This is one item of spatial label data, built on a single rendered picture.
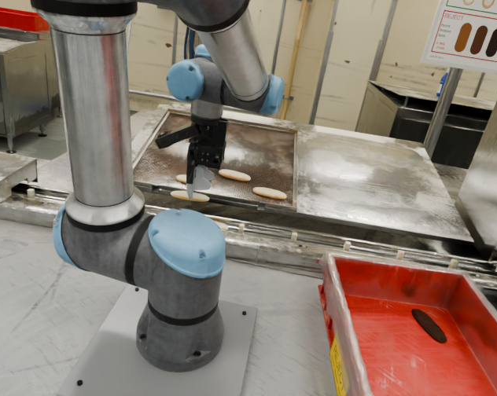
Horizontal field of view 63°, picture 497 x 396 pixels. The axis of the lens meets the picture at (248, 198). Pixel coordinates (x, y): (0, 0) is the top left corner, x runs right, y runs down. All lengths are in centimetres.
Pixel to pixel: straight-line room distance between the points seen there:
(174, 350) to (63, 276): 36
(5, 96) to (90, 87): 314
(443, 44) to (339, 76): 263
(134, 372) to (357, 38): 400
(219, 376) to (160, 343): 11
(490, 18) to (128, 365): 171
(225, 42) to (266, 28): 407
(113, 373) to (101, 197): 28
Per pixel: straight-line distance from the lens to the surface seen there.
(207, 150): 96
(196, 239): 60
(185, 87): 80
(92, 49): 52
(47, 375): 76
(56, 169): 145
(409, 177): 148
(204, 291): 63
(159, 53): 484
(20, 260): 101
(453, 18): 186
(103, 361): 74
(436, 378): 88
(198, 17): 49
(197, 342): 70
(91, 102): 54
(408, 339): 93
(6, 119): 373
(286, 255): 99
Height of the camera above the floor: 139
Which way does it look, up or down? 25 degrees down
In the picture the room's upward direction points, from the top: 9 degrees clockwise
